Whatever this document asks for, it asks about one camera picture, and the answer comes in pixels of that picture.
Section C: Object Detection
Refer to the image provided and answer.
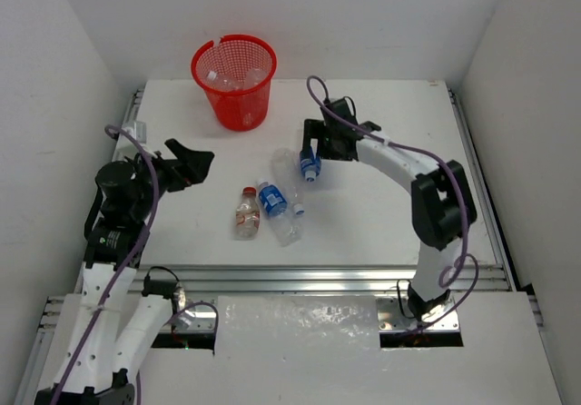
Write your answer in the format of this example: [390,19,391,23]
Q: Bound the blue-label plastic bottle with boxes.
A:
[299,145,321,183]

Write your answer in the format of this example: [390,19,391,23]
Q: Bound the clear crushed bottle blue cap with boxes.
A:
[243,68,268,90]

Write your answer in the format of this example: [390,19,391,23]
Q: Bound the large clear plastic bottle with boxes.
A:
[205,70,244,93]

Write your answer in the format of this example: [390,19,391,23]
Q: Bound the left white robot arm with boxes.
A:
[34,139,214,404]

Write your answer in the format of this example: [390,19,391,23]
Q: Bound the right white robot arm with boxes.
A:
[300,98,478,320]

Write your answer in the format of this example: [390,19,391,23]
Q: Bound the red mesh plastic bin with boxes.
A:
[191,34,278,132]

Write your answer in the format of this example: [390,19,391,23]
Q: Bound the clear bottle blue-white cap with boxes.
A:
[271,148,305,217]

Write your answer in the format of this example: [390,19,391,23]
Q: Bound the blue-label bottle white cap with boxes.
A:
[257,179,302,246]

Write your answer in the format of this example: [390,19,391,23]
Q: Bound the red-capped labelled plastic bottle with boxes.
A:
[234,186,261,240]

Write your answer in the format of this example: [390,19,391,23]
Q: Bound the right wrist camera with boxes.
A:
[324,96,357,118]

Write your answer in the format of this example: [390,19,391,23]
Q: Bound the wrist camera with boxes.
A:
[324,96,357,118]
[122,121,147,143]

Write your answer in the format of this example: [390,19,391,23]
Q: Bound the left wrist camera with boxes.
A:
[122,121,147,143]

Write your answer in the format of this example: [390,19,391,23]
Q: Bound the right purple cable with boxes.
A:
[306,75,480,333]

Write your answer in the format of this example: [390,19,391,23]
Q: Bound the purple cable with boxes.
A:
[306,75,480,333]
[47,124,219,405]

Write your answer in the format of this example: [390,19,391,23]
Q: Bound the aluminium frame rail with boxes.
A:
[81,263,505,295]

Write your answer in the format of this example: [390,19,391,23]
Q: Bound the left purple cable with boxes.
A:
[47,124,219,405]

